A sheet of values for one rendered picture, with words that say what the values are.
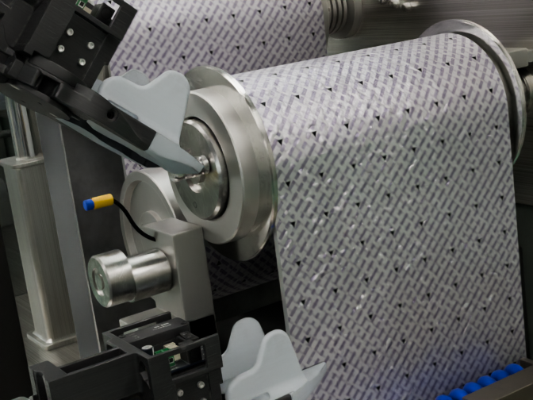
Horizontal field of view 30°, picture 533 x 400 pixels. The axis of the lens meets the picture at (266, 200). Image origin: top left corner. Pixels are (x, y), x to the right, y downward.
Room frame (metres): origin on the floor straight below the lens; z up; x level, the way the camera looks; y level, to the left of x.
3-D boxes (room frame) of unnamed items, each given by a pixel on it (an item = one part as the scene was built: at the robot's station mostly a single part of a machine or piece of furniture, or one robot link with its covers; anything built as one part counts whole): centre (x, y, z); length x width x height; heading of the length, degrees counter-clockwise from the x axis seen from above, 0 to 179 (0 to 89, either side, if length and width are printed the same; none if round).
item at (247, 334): (0.68, 0.02, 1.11); 0.09 x 0.03 x 0.06; 123
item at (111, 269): (0.71, 0.12, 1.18); 0.04 x 0.02 x 0.04; 31
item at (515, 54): (0.88, -0.22, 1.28); 0.06 x 0.05 x 0.02; 121
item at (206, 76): (0.73, 0.03, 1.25); 0.15 x 0.01 x 0.15; 31
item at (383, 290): (0.74, -0.10, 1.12); 0.23 x 0.01 x 0.18; 121
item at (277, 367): (0.65, 0.01, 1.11); 0.09 x 0.03 x 0.06; 120
